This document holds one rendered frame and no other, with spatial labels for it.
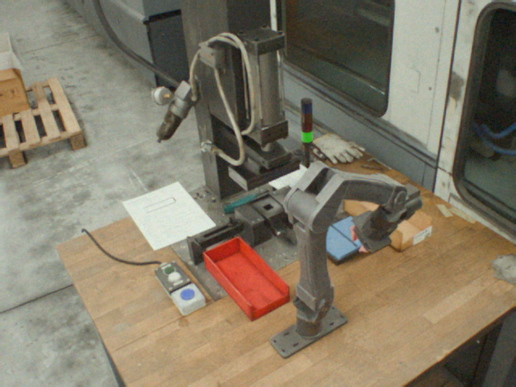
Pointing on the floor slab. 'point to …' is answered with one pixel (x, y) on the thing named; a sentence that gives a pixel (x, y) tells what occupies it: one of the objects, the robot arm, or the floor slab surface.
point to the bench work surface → (194, 331)
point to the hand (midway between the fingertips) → (359, 244)
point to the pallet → (14, 148)
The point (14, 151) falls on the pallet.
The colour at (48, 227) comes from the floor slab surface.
